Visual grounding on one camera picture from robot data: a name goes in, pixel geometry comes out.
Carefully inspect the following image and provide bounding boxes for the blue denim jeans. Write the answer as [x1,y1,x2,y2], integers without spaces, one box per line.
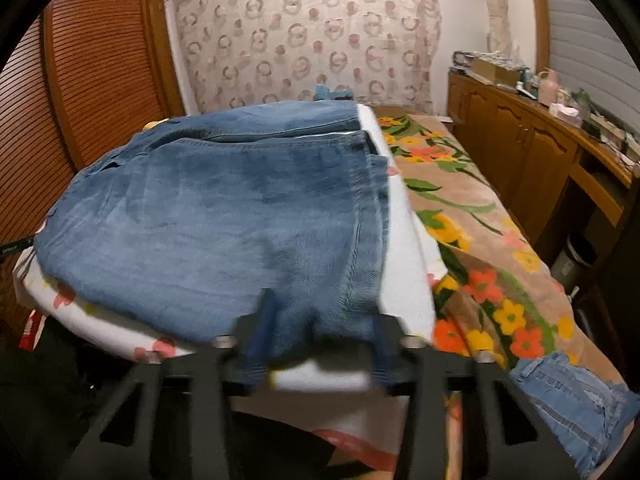
[35,101,388,359]
[510,351,639,479]

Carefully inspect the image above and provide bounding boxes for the floral brown bed blanket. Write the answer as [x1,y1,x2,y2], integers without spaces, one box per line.
[374,107,624,384]

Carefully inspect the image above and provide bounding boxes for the dark trash bin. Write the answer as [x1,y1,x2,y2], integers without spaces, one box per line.
[550,240,591,294]

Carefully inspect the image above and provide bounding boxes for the red patterned bed cover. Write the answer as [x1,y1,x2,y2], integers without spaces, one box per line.
[18,310,47,352]

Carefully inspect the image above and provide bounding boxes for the wooden sideboard cabinet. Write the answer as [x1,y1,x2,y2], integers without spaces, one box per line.
[447,72,634,262]

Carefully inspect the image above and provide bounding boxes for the yellow plush toy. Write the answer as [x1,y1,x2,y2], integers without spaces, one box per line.
[142,118,168,131]

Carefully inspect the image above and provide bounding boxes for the pink tissue box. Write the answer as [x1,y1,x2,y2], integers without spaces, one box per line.
[549,103,582,128]

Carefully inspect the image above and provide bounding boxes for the cardboard box on sideboard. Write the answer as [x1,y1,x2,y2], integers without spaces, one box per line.
[471,58,521,88]

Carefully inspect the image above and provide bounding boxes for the pink thermos jug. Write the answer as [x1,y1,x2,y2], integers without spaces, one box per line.
[538,68,559,107]

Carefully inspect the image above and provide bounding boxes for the patterned sheer curtain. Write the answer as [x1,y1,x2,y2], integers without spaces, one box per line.
[172,0,442,114]

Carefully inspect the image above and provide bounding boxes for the beige tied window curtain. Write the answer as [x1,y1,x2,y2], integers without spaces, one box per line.
[486,0,512,54]

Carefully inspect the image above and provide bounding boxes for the wooden louvered wardrobe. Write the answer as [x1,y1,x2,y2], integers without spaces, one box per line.
[1,0,178,337]

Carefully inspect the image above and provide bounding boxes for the grey window blind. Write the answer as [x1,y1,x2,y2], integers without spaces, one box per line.
[547,0,640,136]

